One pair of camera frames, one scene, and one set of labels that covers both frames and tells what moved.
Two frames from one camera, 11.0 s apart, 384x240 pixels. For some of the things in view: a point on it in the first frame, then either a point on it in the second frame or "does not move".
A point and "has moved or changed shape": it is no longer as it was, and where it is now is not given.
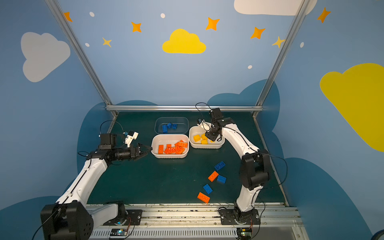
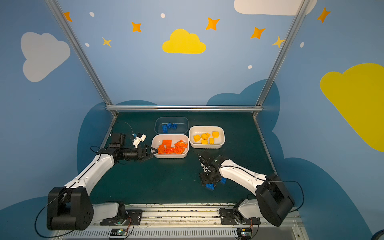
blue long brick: [165, 128] does not move
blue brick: [221, 179] does not move
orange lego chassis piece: [176, 150] does not move
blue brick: [208, 188] has moved or changed shape
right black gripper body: [213, 132] -> [210, 177]
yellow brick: [204, 137] does not move
